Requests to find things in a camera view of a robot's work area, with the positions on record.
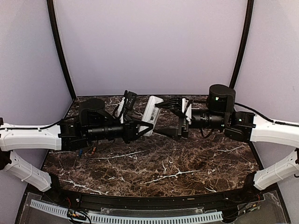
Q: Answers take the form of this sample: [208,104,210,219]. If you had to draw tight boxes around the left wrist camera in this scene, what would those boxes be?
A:
[125,91,137,111]

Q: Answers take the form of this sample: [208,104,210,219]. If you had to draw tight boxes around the white slotted cable duct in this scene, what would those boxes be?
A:
[30,199,223,224]

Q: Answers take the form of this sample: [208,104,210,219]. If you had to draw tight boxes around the black front table rail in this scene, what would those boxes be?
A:
[43,189,259,210]

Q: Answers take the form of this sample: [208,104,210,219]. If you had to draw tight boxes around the black left corner post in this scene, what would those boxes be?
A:
[46,0,77,101]

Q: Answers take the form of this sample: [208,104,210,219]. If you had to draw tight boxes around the black corner post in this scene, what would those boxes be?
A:
[229,0,254,89]
[46,0,77,101]

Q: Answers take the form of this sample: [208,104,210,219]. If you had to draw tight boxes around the white remote control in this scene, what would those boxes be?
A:
[142,96,164,137]

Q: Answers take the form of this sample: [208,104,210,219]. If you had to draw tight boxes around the black right corner post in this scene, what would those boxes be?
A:
[229,0,254,89]

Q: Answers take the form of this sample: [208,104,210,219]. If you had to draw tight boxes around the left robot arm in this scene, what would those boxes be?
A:
[0,98,154,203]

